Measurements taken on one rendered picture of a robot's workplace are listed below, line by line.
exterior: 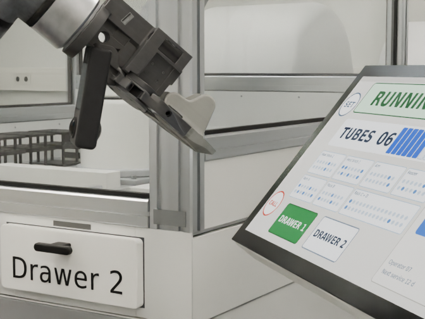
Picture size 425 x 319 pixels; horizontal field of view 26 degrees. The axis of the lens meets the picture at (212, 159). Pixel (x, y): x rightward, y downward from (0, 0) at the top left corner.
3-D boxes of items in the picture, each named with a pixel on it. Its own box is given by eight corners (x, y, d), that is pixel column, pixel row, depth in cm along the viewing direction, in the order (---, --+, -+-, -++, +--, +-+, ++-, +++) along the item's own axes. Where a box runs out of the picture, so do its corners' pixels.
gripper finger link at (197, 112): (245, 123, 107) (186, 72, 105) (214, 162, 107) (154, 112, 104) (236, 121, 110) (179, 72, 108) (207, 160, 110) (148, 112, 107)
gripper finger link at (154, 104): (195, 127, 104) (136, 78, 102) (186, 138, 104) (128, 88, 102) (184, 125, 109) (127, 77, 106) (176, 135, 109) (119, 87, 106)
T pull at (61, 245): (68, 256, 146) (68, 247, 146) (33, 250, 150) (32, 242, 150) (83, 252, 149) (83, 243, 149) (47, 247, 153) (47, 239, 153)
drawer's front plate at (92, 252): (137, 309, 144) (136, 240, 143) (1, 287, 159) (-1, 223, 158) (143, 307, 146) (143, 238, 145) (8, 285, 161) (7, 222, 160)
